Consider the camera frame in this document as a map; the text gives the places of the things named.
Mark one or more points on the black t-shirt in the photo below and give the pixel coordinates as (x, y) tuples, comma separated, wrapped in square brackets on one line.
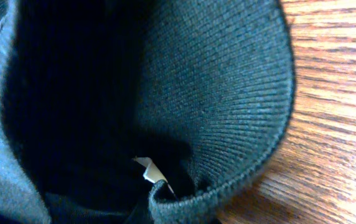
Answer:
[(146, 111)]

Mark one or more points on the grey white garment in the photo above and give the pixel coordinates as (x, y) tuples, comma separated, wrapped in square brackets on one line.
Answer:
[(0, 124)]

